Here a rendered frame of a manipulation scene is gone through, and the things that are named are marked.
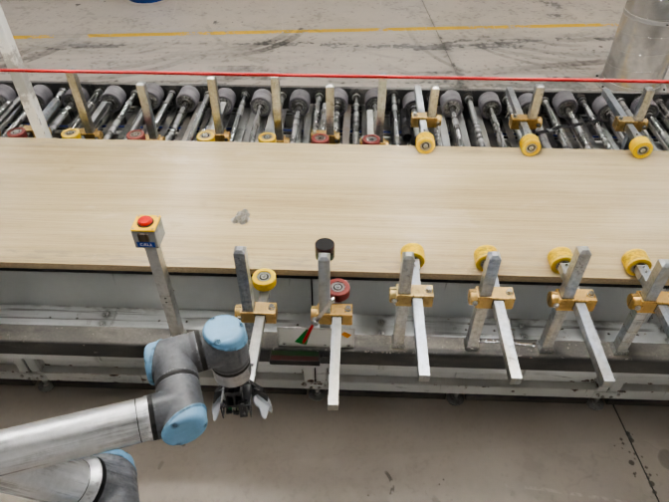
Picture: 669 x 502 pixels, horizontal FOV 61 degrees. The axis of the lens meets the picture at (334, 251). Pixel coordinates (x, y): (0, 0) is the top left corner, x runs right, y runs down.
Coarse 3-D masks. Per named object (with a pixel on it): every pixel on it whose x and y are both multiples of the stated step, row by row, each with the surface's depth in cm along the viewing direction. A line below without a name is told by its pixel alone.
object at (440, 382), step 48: (0, 288) 214; (48, 288) 213; (96, 288) 212; (144, 288) 210; (192, 288) 210; (288, 288) 208; (384, 288) 206; (528, 288) 203; (624, 288) 201; (96, 384) 260; (144, 384) 259; (288, 384) 250; (384, 384) 247; (432, 384) 246; (480, 384) 246; (528, 384) 246; (576, 384) 246; (624, 384) 246
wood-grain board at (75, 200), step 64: (0, 192) 225; (64, 192) 225; (128, 192) 225; (192, 192) 225; (256, 192) 225; (320, 192) 225; (384, 192) 225; (448, 192) 225; (512, 192) 225; (576, 192) 225; (640, 192) 225; (0, 256) 198; (64, 256) 198; (128, 256) 198; (192, 256) 198; (256, 256) 198; (384, 256) 198; (448, 256) 198; (512, 256) 198
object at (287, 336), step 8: (280, 328) 188; (288, 328) 188; (296, 328) 188; (304, 328) 188; (320, 328) 187; (328, 328) 187; (280, 336) 191; (288, 336) 191; (296, 336) 191; (312, 336) 190; (320, 336) 190; (328, 336) 190; (352, 336) 189; (280, 344) 194; (288, 344) 194; (296, 344) 194; (312, 344) 193; (320, 344) 193; (328, 344) 193; (344, 344) 193; (352, 344) 192
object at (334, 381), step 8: (336, 320) 182; (336, 328) 180; (336, 336) 177; (336, 344) 175; (336, 352) 173; (336, 360) 171; (336, 368) 168; (336, 376) 166; (336, 384) 164; (336, 392) 162; (328, 400) 160; (336, 400) 160; (328, 408) 161; (336, 408) 161
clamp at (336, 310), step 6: (312, 306) 185; (318, 306) 185; (336, 306) 185; (342, 306) 185; (312, 312) 184; (318, 312) 183; (336, 312) 183; (342, 312) 183; (348, 312) 183; (324, 318) 184; (330, 318) 184; (342, 318) 183; (348, 318) 183; (324, 324) 186; (330, 324) 186; (342, 324) 185; (348, 324) 185
